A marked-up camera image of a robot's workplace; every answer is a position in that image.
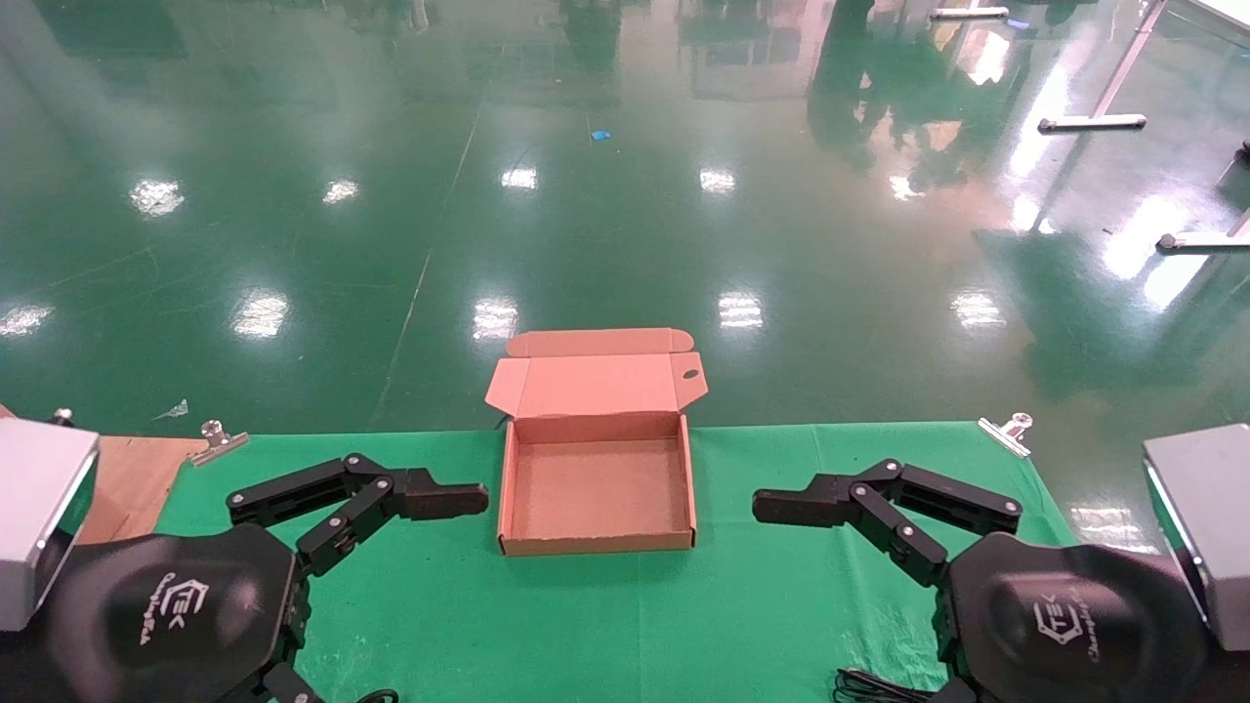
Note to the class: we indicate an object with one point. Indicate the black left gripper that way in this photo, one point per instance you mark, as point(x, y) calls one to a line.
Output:
point(166, 605)

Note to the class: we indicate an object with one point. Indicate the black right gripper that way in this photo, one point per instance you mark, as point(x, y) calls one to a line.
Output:
point(1064, 625)

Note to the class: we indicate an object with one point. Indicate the open brown cardboard box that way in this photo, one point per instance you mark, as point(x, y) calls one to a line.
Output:
point(596, 488)

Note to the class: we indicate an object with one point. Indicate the silver binder clip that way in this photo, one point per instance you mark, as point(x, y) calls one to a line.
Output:
point(220, 441)
point(1009, 434)

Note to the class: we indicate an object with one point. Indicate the green table cloth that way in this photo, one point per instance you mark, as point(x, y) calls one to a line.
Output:
point(605, 625)

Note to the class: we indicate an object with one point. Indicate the white metal stand leg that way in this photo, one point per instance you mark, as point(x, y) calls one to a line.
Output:
point(1094, 122)
point(1201, 240)
point(969, 12)

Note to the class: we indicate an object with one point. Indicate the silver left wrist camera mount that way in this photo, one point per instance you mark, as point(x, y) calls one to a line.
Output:
point(39, 517)

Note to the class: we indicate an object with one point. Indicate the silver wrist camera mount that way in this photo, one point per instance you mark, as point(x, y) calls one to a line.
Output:
point(39, 517)
point(1206, 527)

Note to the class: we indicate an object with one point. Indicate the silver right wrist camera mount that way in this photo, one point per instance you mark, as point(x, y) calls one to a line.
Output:
point(1206, 527)

